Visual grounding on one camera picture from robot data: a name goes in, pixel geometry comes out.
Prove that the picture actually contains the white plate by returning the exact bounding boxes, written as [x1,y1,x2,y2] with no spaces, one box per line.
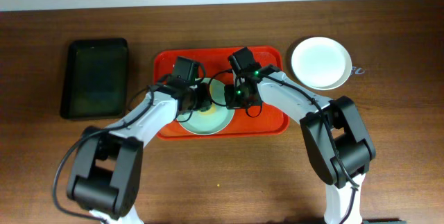
[291,37,352,86]

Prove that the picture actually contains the light blue plate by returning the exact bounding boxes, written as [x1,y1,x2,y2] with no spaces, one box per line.
[307,79,347,91]

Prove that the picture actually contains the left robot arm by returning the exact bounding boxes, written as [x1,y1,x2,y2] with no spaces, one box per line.
[62,57,210,223]

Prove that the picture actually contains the light green plate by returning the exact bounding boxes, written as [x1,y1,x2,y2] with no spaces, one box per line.
[176,79,234,135]

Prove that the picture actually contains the black rectangular water tray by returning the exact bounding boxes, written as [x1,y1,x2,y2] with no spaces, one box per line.
[60,37,129,120]

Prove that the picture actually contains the red plastic tray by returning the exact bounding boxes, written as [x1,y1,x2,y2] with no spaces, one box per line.
[153,46,289,141]

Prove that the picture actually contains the yellow green sponge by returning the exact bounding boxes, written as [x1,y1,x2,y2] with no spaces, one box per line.
[198,107,216,115]

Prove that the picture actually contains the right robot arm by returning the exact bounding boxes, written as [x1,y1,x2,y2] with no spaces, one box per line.
[225,47,376,223]

